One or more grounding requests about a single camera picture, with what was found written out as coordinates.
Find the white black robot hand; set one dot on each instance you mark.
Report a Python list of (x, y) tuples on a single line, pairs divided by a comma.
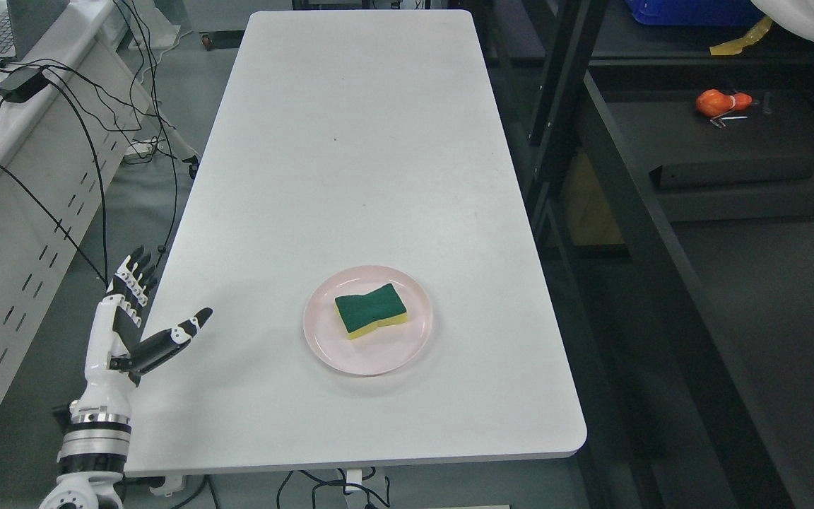
[(117, 356)]

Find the green yellow sponge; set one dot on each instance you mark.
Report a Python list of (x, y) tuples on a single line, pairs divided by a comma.
[(364, 313)]

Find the black metal shelf rack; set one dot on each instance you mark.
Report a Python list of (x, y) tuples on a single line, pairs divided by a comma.
[(679, 256)]

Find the orange toy on shelf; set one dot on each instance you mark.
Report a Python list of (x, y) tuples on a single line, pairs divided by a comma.
[(715, 105)]

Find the white power strip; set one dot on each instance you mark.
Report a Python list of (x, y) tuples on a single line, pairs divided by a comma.
[(138, 151)]

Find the white perforated desk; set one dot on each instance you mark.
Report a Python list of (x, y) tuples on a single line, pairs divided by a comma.
[(57, 151)]

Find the pink round plate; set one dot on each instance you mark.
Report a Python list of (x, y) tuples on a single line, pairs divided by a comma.
[(379, 352)]

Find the white table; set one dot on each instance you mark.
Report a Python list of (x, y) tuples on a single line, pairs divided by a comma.
[(349, 138)]

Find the black power adapter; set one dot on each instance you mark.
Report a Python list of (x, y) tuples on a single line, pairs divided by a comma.
[(22, 84)]

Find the grey laptop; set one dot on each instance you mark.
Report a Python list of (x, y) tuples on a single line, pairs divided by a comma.
[(23, 23)]

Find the blue plastic bin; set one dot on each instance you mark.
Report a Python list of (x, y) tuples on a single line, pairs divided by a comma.
[(695, 13)]

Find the yellow tape piece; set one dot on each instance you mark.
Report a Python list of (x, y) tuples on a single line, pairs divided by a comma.
[(736, 46)]

